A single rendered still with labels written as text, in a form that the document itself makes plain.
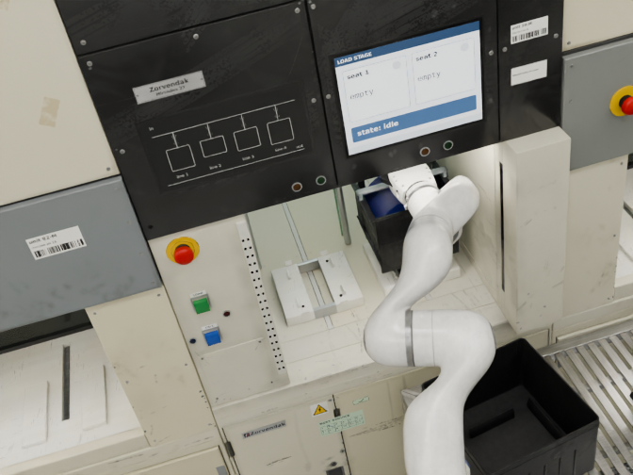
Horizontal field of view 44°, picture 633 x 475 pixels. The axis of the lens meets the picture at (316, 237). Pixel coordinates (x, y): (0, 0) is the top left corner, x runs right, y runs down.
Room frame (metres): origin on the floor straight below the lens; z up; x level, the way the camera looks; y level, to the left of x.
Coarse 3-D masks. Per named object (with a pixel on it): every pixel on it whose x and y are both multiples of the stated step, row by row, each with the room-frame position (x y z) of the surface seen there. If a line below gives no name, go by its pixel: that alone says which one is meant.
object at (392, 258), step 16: (368, 192) 1.62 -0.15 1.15; (368, 208) 1.57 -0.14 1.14; (368, 224) 1.60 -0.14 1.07; (384, 224) 1.53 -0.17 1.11; (400, 224) 1.53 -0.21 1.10; (368, 240) 1.61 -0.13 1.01; (384, 240) 1.52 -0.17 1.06; (400, 240) 1.53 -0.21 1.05; (384, 256) 1.52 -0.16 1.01; (400, 256) 1.53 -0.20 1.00; (384, 272) 1.52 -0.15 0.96
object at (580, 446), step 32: (512, 352) 1.23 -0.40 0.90; (480, 384) 1.20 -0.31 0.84; (512, 384) 1.23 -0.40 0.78; (544, 384) 1.15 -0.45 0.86; (480, 416) 1.17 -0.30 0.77; (512, 416) 1.14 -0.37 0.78; (544, 416) 1.11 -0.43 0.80; (576, 416) 1.04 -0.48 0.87; (480, 448) 1.08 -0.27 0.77; (512, 448) 1.06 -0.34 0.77; (544, 448) 0.94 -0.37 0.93; (576, 448) 0.96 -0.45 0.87
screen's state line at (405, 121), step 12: (468, 96) 1.34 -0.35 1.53; (432, 108) 1.34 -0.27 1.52; (444, 108) 1.34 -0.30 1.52; (456, 108) 1.34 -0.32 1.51; (468, 108) 1.34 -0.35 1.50; (384, 120) 1.32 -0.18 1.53; (396, 120) 1.33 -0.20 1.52; (408, 120) 1.33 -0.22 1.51; (420, 120) 1.33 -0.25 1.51; (432, 120) 1.34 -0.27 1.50; (360, 132) 1.32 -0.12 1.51; (372, 132) 1.32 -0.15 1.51; (384, 132) 1.32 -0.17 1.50
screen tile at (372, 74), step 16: (384, 64) 1.33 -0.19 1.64; (352, 80) 1.32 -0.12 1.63; (368, 80) 1.32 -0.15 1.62; (384, 80) 1.33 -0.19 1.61; (400, 80) 1.33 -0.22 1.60; (384, 96) 1.33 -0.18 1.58; (400, 96) 1.33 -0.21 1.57; (352, 112) 1.32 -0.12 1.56; (368, 112) 1.32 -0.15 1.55; (384, 112) 1.32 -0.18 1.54
